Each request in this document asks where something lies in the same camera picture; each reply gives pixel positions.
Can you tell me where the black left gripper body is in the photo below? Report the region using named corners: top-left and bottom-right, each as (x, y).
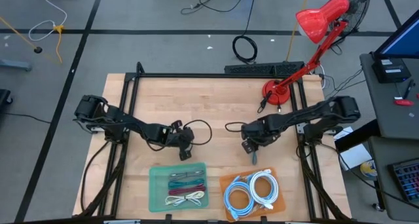
top-left (163, 120), bottom-right (196, 162)

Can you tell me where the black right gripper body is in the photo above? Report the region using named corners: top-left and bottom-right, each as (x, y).
top-left (241, 117), bottom-right (279, 155)

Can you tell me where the grey braided USB cable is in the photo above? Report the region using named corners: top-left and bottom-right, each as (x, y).
top-left (169, 170), bottom-right (206, 181)

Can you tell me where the maroon braided USB cable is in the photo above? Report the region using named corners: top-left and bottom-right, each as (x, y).
top-left (168, 184), bottom-right (207, 196)

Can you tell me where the cream USB cable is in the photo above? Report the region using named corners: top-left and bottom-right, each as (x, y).
top-left (164, 190), bottom-right (206, 204)

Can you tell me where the white ethernet cable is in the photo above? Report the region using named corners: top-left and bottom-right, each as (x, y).
top-left (249, 169), bottom-right (280, 210)

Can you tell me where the green translucent plastic tray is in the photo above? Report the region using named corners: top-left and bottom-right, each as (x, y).
top-left (148, 162), bottom-right (210, 214)

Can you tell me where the orange translucent plastic tray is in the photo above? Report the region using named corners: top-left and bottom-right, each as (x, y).
top-left (218, 166), bottom-right (287, 222)

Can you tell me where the white paper sheet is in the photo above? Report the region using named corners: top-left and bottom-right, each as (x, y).
top-left (338, 143), bottom-right (374, 171)

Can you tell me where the round yellow blue object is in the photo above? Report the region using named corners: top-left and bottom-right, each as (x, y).
top-left (359, 160), bottom-right (378, 181)

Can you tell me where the red desk lamp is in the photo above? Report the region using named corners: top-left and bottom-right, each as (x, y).
top-left (261, 0), bottom-right (350, 106)

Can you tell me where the dark grey desk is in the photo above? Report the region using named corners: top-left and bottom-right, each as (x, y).
top-left (368, 135), bottom-right (419, 221)

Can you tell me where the black box device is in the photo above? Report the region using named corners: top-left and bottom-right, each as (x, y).
top-left (372, 57), bottom-right (412, 84)

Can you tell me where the small red desk item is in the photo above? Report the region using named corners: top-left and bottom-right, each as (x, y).
top-left (393, 98), bottom-right (415, 107)

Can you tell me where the black pen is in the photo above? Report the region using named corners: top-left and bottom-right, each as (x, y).
top-left (402, 79), bottom-right (416, 100)

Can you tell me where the backlit keyboard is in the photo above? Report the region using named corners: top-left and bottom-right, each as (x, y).
top-left (388, 157), bottom-right (419, 207)

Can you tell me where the black floor fan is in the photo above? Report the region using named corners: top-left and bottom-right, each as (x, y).
top-left (333, 0), bottom-right (373, 38)

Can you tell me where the computer monitor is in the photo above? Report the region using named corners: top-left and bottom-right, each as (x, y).
top-left (373, 9), bottom-right (419, 60)

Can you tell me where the grey stand foot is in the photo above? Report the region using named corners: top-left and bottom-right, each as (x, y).
top-left (0, 58), bottom-right (32, 71)

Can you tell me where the black lamp cord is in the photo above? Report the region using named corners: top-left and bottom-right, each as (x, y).
top-left (257, 91), bottom-right (282, 114)

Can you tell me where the black metal rig frame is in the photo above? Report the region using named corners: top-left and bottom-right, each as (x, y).
top-left (73, 62), bottom-right (353, 224)

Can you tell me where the black coiled floor cable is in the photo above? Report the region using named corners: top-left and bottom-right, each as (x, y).
top-left (231, 0), bottom-right (259, 64)

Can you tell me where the yellow floor cable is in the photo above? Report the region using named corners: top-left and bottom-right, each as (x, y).
top-left (286, 0), bottom-right (312, 62)
top-left (0, 16), bottom-right (65, 64)

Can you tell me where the white bracket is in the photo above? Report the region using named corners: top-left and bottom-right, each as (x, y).
top-left (103, 219), bottom-right (141, 224)

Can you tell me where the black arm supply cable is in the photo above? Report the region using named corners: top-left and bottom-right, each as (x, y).
top-left (80, 140), bottom-right (112, 215)

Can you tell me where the white floor cable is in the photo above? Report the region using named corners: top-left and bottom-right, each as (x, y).
top-left (28, 0), bottom-right (68, 42)

